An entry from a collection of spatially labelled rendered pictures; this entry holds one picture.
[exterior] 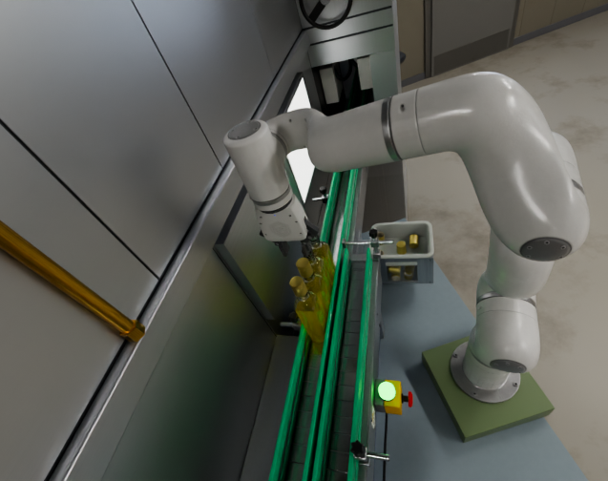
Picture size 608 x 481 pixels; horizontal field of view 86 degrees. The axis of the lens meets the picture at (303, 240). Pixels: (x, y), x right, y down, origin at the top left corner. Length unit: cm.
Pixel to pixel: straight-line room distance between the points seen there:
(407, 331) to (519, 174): 95
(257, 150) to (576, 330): 207
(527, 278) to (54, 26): 79
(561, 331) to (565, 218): 185
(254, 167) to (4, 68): 33
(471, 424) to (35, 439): 101
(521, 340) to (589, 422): 136
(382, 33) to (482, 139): 121
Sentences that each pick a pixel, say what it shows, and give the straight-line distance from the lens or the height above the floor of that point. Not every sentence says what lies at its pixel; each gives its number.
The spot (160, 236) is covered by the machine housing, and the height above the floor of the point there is 162.
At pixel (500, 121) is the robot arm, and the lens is 46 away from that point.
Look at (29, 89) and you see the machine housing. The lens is 54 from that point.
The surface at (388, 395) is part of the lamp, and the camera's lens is 97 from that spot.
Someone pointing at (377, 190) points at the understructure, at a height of 64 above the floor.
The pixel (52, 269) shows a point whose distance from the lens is 48.
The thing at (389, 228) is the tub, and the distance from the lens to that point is 133.
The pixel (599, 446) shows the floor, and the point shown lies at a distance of 213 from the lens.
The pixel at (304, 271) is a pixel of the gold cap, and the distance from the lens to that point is 83.
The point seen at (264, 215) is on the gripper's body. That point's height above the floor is 153.
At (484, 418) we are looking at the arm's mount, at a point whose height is 82.
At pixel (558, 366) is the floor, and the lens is 222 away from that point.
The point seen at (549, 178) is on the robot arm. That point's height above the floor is 165.
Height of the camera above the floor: 195
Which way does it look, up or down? 45 degrees down
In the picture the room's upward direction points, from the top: 22 degrees counter-clockwise
